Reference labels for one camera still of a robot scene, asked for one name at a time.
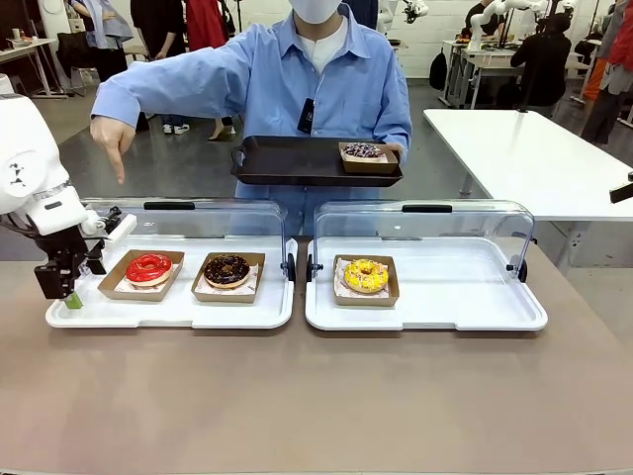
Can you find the bystander in black hoodie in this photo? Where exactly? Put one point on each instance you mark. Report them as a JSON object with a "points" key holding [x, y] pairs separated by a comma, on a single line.
{"points": [[544, 59]]}

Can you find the yellow sprinkled donut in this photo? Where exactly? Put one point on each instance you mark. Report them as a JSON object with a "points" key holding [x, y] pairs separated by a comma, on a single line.
{"points": [[356, 279]]}

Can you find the person in blue shirt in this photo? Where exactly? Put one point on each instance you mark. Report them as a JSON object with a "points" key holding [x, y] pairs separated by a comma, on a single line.
{"points": [[321, 84]]}

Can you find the white air purifier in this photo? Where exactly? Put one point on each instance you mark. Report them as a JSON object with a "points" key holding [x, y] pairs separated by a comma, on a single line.
{"points": [[4, 83]]}

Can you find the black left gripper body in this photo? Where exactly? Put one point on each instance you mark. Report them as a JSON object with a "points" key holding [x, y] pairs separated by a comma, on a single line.
{"points": [[64, 247]]}

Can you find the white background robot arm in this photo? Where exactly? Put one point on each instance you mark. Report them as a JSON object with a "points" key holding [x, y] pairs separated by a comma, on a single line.
{"points": [[482, 20]]}

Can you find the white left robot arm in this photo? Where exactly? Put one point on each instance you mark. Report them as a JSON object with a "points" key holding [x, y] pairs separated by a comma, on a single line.
{"points": [[25, 148]]}

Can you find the white background desk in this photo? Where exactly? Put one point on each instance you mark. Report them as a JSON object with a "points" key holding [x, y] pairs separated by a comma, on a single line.
{"points": [[25, 48]]}

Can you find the person's right forearm blue sleeve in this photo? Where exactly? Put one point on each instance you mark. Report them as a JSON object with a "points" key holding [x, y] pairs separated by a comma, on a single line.
{"points": [[121, 96]]}

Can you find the white background robot with gripper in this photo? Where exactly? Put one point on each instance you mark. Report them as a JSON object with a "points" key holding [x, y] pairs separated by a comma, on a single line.
{"points": [[390, 12]]}

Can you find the chocolate glazed donut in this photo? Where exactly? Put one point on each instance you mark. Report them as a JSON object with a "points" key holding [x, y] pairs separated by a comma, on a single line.
{"points": [[217, 272], [222, 296]]}

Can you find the yellow glazed donut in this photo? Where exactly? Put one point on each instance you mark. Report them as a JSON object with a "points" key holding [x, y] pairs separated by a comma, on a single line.
{"points": [[366, 301]]}

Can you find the white display tray base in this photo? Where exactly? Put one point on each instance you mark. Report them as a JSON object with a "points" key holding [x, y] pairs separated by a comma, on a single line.
{"points": [[445, 297], [168, 314]]}

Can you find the black serving tray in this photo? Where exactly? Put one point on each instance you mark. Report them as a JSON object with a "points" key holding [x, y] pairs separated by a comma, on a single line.
{"points": [[292, 161]]}

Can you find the bystander in light blue shirt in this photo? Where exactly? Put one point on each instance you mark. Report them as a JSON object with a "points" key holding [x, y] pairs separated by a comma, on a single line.
{"points": [[104, 29]]}

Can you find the large white table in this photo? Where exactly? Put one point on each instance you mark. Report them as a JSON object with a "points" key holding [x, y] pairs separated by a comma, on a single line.
{"points": [[524, 158]]}

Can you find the black office chair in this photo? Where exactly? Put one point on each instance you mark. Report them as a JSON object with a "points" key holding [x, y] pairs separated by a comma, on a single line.
{"points": [[74, 52]]}

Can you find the bystander in black top jeans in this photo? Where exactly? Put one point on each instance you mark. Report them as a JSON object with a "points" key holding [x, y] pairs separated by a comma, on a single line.
{"points": [[158, 25]]}

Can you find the bystander in red orange clothes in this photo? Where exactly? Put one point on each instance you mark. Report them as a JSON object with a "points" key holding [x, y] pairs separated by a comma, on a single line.
{"points": [[613, 59]]}

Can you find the person's right hand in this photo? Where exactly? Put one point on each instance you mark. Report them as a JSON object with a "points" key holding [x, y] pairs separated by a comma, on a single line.
{"points": [[111, 138]]}

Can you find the white face mask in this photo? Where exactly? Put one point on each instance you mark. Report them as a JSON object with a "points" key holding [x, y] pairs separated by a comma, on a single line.
{"points": [[316, 9]]}

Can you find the purple sprinkled chocolate donut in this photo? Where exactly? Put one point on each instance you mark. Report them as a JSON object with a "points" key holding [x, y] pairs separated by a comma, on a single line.
{"points": [[361, 150]]}

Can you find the grey background workbench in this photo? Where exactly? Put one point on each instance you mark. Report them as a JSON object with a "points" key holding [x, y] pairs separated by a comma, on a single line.
{"points": [[482, 62]]}

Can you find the black backpack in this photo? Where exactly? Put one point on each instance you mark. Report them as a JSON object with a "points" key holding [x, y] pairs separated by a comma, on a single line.
{"points": [[438, 69]]}

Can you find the bystander in red garment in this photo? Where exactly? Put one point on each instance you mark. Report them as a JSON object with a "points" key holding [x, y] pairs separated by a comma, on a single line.
{"points": [[205, 25]]}

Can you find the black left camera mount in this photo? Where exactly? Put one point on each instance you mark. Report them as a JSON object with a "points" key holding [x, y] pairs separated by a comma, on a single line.
{"points": [[106, 218]]}

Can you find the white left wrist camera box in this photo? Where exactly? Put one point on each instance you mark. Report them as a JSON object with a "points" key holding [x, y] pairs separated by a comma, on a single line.
{"points": [[121, 228]]}

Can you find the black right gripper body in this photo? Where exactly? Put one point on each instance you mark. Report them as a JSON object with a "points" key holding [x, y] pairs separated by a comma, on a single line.
{"points": [[622, 194]]}

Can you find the person's left forearm blue sleeve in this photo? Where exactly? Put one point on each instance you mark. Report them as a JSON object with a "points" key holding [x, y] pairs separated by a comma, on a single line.
{"points": [[399, 123]]}

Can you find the person's left hand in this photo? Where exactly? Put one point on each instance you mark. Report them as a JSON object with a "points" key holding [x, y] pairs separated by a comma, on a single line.
{"points": [[398, 151]]}

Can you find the red glazed donut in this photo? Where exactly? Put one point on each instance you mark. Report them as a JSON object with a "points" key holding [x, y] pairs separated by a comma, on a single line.
{"points": [[136, 271], [111, 289]]}

